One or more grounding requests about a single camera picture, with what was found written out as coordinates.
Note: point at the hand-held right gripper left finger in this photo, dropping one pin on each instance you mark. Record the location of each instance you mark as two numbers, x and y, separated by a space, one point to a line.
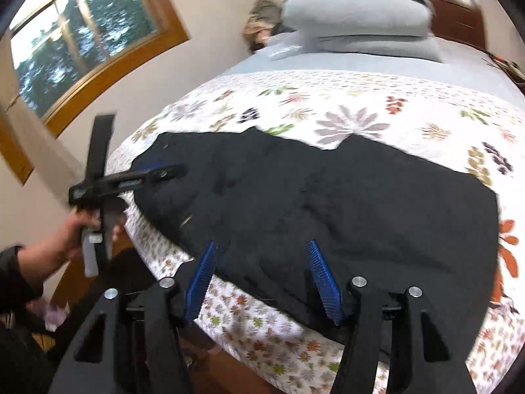
201 279

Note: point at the wide wooden framed window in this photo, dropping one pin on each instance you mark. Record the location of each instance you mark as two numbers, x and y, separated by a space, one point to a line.
82 41

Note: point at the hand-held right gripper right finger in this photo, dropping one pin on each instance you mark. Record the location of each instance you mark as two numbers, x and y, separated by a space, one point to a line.
326 283

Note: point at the stack of grey-blue pillows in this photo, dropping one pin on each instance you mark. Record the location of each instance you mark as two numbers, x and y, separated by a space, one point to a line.
352 12

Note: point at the floral patterned quilt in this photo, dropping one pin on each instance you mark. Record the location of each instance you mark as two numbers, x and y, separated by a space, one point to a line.
369 102

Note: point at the person's left forearm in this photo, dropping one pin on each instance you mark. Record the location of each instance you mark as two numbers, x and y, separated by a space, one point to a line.
16 271

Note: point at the small light blue pillow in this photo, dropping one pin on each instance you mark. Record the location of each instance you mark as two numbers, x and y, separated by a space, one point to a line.
287 47

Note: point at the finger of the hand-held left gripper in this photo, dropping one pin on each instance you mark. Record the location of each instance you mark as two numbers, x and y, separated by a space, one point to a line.
151 173

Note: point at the dark wooden nightstand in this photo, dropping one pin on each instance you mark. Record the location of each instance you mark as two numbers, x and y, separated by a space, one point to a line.
510 69

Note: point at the black pants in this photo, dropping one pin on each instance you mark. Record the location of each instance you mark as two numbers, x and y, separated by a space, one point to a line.
328 213

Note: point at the person's left hand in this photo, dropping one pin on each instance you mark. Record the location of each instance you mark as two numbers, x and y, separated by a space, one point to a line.
67 238

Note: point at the light blue bedsheet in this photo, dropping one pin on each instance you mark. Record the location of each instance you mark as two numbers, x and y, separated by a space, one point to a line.
369 63

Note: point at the pile of clothes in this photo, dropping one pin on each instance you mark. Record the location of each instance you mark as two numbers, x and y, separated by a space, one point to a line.
262 20

